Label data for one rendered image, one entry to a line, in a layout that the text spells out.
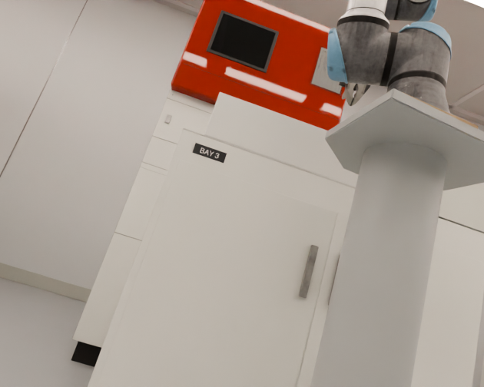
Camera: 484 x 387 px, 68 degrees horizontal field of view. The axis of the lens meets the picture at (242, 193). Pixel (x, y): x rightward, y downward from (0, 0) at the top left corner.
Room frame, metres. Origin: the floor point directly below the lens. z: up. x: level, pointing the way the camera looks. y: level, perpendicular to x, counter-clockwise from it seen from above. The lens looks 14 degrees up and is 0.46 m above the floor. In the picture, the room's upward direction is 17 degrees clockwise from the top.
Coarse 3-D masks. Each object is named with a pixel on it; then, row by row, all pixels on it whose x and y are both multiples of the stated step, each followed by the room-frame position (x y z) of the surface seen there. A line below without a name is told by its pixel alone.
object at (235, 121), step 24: (216, 120) 0.93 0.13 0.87; (240, 120) 0.93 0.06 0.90; (264, 120) 0.94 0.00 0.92; (288, 120) 0.95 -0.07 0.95; (240, 144) 0.93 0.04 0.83; (264, 144) 0.94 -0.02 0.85; (288, 144) 0.95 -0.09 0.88; (312, 144) 0.95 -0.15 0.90; (312, 168) 0.95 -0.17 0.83; (336, 168) 0.96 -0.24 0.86
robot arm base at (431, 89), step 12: (408, 72) 0.64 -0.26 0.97; (420, 72) 0.62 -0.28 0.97; (432, 72) 0.62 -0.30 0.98; (396, 84) 0.65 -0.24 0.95; (408, 84) 0.63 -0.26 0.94; (420, 84) 0.62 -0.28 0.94; (432, 84) 0.62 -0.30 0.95; (444, 84) 0.63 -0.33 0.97; (420, 96) 0.61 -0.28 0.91; (432, 96) 0.61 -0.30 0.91; (444, 96) 0.62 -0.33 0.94; (444, 108) 0.61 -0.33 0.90
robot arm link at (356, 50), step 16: (352, 0) 0.66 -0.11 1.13; (368, 0) 0.64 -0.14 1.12; (384, 0) 0.64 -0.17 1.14; (352, 16) 0.65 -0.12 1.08; (368, 16) 0.64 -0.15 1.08; (384, 16) 0.65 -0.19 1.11; (336, 32) 0.68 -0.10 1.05; (352, 32) 0.66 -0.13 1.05; (368, 32) 0.65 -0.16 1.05; (384, 32) 0.66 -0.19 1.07; (336, 48) 0.68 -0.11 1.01; (352, 48) 0.67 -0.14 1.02; (368, 48) 0.66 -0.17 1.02; (384, 48) 0.65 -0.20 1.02; (336, 64) 0.70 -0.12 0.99; (352, 64) 0.69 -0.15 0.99; (368, 64) 0.67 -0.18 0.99; (384, 64) 0.66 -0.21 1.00; (336, 80) 0.74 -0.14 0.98; (352, 80) 0.72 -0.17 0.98; (368, 80) 0.71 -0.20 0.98
